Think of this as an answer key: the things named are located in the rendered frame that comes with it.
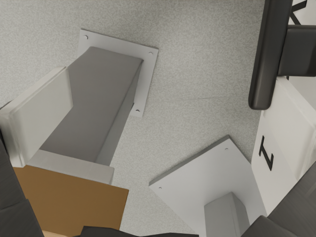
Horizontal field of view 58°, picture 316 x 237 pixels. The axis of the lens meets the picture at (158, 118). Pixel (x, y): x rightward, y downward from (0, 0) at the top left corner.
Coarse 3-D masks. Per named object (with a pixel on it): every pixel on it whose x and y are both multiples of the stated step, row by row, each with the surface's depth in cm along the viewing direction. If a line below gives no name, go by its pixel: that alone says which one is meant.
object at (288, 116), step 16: (272, 96) 17; (288, 96) 15; (272, 112) 17; (288, 112) 15; (304, 112) 13; (272, 128) 17; (288, 128) 14; (304, 128) 13; (288, 144) 14; (304, 144) 12; (288, 160) 14; (304, 160) 12
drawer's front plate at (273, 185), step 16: (304, 0) 19; (304, 16) 19; (304, 80) 18; (304, 96) 18; (256, 144) 29; (272, 144) 24; (256, 160) 28; (256, 176) 28; (272, 176) 24; (288, 176) 20; (272, 192) 23; (272, 208) 23
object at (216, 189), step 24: (216, 144) 123; (192, 168) 128; (216, 168) 127; (240, 168) 126; (168, 192) 136; (192, 192) 134; (216, 192) 133; (240, 192) 132; (192, 216) 142; (216, 216) 126; (240, 216) 121
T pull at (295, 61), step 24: (288, 0) 14; (264, 24) 15; (288, 24) 16; (264, 48) 16; (288, 48) 16; (312, 48) 16; (264, 72) 16; (288, 72) 16; (312, 72) 16; (264, 96) 17
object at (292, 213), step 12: (312, 168) 10; (300, 180) 9; (312, 180) 9; (288, 192) 9; (300, 192) 9; (312, 192) 9; (288, 204) 8; (300, 204) 8; (312, 204) 8; (264, 216) 7; (276, 216) 8; (288, 216) 8; (300, 216) 8; (312, 216) 8; (252, 228) 7; (264, 228) 7; (276, 228) 7; (288, 228) 7; (300, 228) 7; (312, 228) 7
